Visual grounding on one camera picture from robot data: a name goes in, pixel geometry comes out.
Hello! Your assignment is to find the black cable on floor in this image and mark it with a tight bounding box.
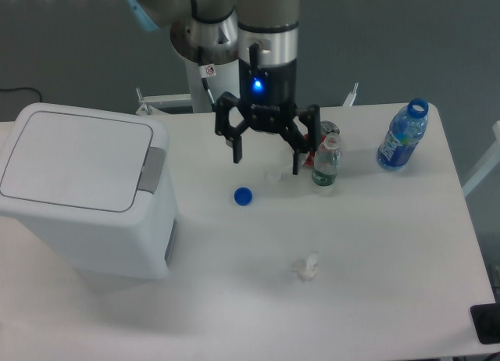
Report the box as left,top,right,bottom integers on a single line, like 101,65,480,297
0,87,41,103

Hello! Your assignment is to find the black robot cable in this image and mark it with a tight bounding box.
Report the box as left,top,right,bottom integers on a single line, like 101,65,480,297
186,0,218,111

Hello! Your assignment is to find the white frame at right edge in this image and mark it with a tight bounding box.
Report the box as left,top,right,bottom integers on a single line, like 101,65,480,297
462,121,499,198

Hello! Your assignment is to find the blue plastic drink bottle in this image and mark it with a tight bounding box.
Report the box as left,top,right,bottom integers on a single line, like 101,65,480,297
377,98,429,170

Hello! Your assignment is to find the crumpled white tissue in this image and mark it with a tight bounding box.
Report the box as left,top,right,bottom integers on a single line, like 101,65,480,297
292,251,319,282

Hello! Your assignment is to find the blue bottle cap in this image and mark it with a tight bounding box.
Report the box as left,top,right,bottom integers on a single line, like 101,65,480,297
234,187,253,206

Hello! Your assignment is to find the black device at table edge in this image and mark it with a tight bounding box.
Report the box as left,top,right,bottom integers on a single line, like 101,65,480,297
470,303,499,345

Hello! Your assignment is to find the clear green-label plastic bottle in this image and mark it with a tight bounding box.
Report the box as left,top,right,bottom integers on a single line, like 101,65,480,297
312,134,341,187

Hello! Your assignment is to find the white push-lid trash can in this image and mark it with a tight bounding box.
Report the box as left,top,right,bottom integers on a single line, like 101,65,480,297
1,103,178,279

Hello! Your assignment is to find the crushed red soda can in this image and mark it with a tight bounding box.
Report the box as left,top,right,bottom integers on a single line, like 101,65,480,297
302,120,340,168

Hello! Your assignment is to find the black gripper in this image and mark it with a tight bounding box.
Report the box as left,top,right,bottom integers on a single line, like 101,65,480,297
215,59,321,175

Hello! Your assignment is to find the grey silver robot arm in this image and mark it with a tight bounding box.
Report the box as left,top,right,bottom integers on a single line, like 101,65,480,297
128,0,320,173

